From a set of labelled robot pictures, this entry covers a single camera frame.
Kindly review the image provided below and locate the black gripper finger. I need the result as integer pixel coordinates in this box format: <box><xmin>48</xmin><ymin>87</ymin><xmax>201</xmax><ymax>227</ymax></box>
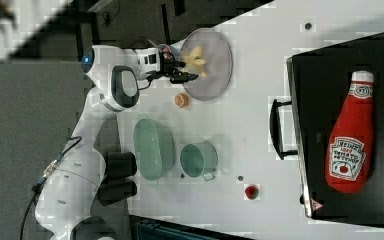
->
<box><xmin>168</xmin><ymin>60</ymin><xmax>186</xmax><ymax>68</ymax></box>
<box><xmin>169</xmin><ymin>74</ymin><xmax>198</xmax><ymax>84</ymax></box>

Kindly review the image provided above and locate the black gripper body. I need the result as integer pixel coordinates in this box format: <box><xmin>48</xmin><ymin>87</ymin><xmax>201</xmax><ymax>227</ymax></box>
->
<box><xmin>146</xmin><ymin>50</ymin><xmax>174</xmax><ymax>81</ymax></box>

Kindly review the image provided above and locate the peeled toy banana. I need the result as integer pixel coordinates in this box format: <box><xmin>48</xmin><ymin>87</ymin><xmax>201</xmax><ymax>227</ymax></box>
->
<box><xmin>181</xmin><ymin>46</ymin><xmax>207</xmax><ymax>78</ymax></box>

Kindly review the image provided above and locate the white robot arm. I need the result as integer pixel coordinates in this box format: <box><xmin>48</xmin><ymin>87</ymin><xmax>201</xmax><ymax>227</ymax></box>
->
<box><xmin>32</xmin><ymin>45</ymin><xmax>199</xmax><ymax>240</ymax></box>

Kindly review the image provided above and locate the grey round plate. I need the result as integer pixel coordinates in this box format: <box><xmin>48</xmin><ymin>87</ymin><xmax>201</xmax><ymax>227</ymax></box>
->
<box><xmin>180</xmin><ymin>28</ymin><xmax>233</xmax><ymax>101</ymax></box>

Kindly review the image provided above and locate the red toy strawberry in bowl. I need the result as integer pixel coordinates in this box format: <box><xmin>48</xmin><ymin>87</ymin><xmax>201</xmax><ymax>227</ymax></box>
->
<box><xmin>163</xmin><ymin>50</ymin><xmax>172</xmax><ymax>59</ymax></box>

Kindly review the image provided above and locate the blue bowl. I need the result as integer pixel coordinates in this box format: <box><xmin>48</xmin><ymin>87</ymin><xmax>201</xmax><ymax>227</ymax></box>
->
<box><xmin>158</xmin><ymin>44</ymin><xmax>180</xmax><ymax>60</ymax></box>

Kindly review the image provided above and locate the orange slice toy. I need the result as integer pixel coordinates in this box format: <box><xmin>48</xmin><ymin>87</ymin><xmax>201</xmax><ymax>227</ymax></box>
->
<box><xmin>174</xmin><ymin>93</ymin><xmax>189</xmax><ymax>108</ymax></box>

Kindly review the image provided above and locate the green perforated colander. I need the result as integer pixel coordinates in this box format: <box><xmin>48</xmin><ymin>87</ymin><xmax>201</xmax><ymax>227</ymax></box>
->
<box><xmin>133</xmin><ymin>114</ymin><xmax>175</xmax><ymax>181</ymax></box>

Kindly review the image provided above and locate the green mug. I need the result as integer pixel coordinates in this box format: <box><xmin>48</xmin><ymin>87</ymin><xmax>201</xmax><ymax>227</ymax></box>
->
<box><xmin>180</xmin><ymin>141</ymin><xmax>218</xmax><ymax>182</ymax></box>

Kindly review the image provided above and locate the red toy strawberry on table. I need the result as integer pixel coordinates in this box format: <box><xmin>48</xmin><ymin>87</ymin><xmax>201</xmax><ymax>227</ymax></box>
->
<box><xmin>245</xmin><ymin>185</ymin><xmax>259</xmax><ymax>200</ymax></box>

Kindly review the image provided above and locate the silver toaster oven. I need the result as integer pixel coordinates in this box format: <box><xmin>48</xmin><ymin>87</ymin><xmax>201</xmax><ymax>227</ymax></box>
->
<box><xmin>270</xmin><ymin>32</ymin><xmax>384</xmax><ymax>228</ymax></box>

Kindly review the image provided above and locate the red plush ketchup bottle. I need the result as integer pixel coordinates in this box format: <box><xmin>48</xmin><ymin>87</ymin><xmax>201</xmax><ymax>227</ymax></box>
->
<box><xmin>325</xmin><ymin>71</ymin><xmax>374</xmax><ymax>194</ymax></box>

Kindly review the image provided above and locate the blue metal frame rail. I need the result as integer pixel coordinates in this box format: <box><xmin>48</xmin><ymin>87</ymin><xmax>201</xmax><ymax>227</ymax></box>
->
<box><xmin>129</xmin><ymin>214</ymin><xmax>252</xmax><ymax>240</ymax></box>

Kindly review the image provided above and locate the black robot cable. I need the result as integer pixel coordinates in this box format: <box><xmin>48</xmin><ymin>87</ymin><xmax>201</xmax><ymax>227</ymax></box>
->
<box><xmin>19</xmin><ymin>135</ymin><xmax>84</xmax><ymax>240</ymax></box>

